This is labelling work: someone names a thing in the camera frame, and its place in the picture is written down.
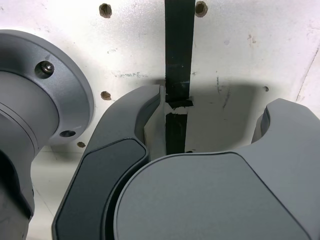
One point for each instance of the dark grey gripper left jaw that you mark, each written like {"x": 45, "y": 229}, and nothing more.
{"x": 100, "y": 180}

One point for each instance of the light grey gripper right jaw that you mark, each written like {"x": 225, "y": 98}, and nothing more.
{"x": 212, "y": 200}

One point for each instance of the black tape strip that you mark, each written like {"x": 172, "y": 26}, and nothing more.
{"x": 178, "y": 50}

